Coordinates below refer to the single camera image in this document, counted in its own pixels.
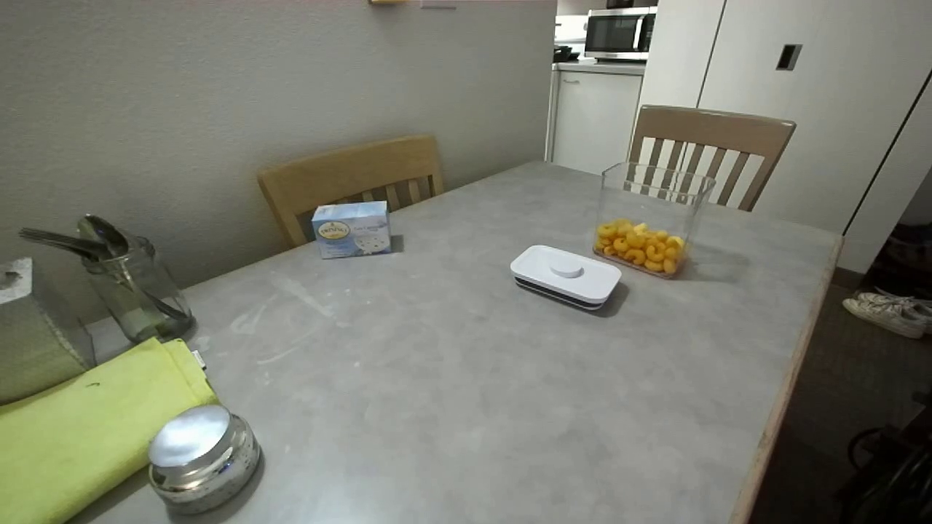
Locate white rectangular container lid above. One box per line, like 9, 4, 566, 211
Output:
505, 240, 623, 313

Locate clear plastic storage container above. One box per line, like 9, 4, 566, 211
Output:
590, 156, 719, 282

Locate light blue tea box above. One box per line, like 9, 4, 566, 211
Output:
309, 197, 392, 262

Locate wooden slat-back chair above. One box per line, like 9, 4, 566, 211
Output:
623, 101, 797, 215
255, 131, 449, 249

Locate yellow puffed snacks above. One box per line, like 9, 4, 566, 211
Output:
590, 217, 689, 278

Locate white kitchen cabinet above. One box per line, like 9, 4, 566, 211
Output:
545, 61, 648, 176

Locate silver microwave oven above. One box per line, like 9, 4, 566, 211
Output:
581, 4, 661, 63

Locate glass utensil jar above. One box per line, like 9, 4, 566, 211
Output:
79, 233, 197, 344

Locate black ladle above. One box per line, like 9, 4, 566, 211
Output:
79, 211, 133, 258

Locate lime green cloth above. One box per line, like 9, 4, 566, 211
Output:
0, 335, 217, 524

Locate white shoes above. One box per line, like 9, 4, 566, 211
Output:
842, 288, 932, 339

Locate black wheeled object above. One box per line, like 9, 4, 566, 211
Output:
837, 390, 932, 524

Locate black wall plate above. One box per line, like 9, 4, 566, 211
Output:
775, 41, 805, 71

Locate black utensil handle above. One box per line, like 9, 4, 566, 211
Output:
17, 223, 109, 264

